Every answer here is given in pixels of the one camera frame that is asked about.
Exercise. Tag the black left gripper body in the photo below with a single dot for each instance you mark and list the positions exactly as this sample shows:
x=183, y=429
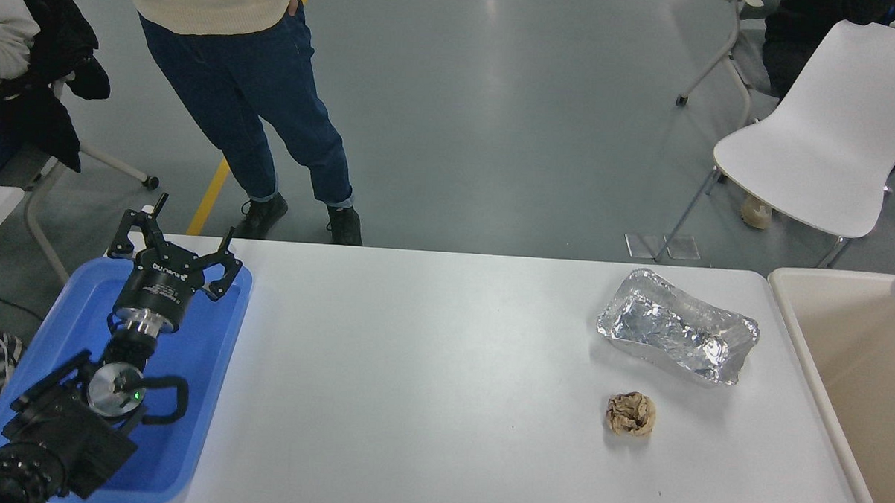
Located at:
x=156, y=287

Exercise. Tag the blue plastic tray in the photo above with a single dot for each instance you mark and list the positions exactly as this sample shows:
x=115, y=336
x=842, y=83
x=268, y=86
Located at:
x=205, y=362

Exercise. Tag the grey chair with white legs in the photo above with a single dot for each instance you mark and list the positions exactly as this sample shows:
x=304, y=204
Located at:
x=36, y=207

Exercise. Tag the black jacket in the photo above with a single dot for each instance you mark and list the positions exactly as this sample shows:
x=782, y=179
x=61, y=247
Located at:
x=47, y=111

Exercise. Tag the standing person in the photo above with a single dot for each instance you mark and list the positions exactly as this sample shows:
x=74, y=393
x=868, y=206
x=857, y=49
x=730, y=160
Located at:
x=252, y=96

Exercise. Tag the seated person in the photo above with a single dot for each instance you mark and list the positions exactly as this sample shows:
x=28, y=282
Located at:
x=1, y=35

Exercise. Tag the clear floor plate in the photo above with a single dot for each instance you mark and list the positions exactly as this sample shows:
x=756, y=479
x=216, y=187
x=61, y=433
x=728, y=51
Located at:
x=643, y=246
x=682, y=247

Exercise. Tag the crumpled tan paper ball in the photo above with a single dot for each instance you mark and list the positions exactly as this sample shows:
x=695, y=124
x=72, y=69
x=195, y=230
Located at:
x=630, y=414

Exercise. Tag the crumpled foil tray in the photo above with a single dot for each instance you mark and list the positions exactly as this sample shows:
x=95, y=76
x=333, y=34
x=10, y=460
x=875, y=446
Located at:
x=668, y=330

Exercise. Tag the beige shoe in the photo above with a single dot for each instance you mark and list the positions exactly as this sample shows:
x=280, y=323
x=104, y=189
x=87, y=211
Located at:
x=755, y=214

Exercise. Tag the white-legged chair with castor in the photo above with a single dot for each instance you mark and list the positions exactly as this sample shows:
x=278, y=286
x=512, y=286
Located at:
x=729, y=64

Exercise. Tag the white shell chair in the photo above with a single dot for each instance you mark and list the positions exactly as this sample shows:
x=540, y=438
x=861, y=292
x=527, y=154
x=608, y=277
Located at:
x=831, y=138

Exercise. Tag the large pale bin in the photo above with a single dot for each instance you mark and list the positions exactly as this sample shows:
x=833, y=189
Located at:
x=846, y=347

